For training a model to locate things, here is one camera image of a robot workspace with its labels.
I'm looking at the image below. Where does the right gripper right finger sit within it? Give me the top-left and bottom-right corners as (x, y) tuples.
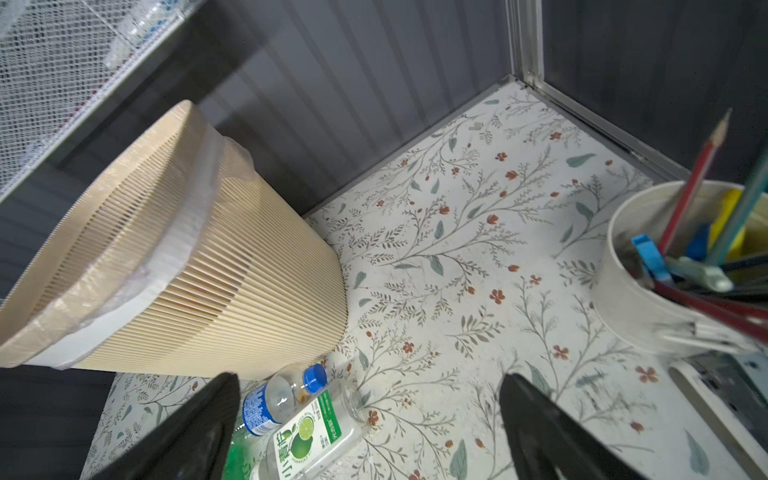
(499, 374), (643, 479)

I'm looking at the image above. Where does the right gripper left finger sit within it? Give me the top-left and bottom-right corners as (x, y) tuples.
(94, 373), (240, 479)

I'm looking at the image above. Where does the beige slatted waste bin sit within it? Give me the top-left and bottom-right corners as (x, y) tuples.
(1, 100), (348, 380)

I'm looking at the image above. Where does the green sprite bottle yellow cap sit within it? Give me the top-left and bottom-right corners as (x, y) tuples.
(221, 429), (266, 480)

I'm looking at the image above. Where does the blue label water bottle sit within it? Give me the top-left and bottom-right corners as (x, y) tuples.
(234, 363), (328, 436)

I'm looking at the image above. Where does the lime label clear bottle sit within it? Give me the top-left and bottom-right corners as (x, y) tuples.
(250, 379), (369, 480)

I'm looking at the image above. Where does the white pen cup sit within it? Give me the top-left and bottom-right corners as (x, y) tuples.
(592, 181), (766, 358)

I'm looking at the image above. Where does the teal pencil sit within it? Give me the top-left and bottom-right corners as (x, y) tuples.
(705, 148), (767, 266)

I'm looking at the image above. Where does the red pencil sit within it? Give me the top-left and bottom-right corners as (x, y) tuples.
(657, 108), (733, 256)

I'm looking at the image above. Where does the white tube in basket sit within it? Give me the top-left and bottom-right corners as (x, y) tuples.
(104, 0), (188, 72)

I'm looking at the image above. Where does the white wire mesh basket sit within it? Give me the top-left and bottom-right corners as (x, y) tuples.
(1, 1), (202, 197)

